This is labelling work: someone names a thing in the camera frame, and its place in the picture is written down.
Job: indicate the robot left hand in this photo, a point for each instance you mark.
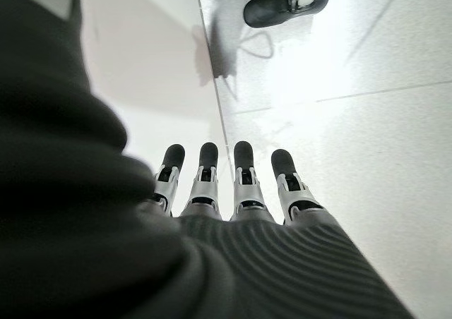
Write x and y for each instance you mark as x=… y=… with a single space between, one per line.
x=106 y=245

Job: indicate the white glossy cabinet front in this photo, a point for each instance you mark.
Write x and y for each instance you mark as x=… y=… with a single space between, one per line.
x=141 y=68

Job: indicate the black robot left foot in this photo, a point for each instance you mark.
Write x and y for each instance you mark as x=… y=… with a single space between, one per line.
x=268 y=10

